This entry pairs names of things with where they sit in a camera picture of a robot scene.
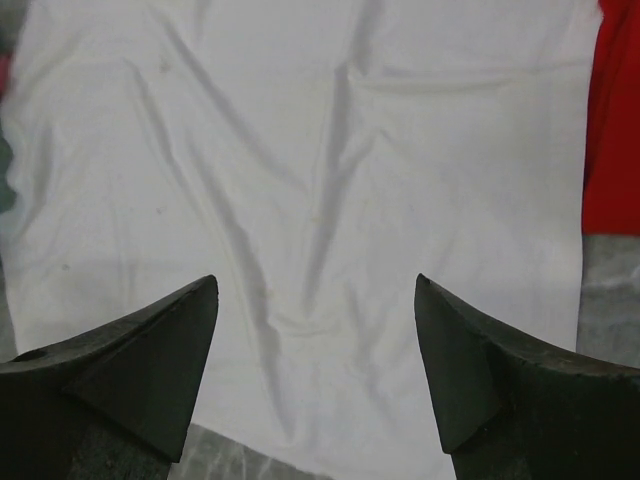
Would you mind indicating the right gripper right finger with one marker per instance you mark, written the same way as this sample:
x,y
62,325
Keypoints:
x,y
510,406

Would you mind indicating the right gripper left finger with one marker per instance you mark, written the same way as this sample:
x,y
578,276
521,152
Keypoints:
x,y
115,402

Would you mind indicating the cream white t-shirt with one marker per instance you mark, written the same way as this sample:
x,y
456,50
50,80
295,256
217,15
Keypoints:
x,y
315,157

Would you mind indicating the folded red t-shirt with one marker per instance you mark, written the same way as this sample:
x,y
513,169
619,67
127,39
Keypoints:
x,y
611,185

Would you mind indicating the pink t-shirt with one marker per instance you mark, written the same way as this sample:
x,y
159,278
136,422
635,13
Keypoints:
x,y
5,65

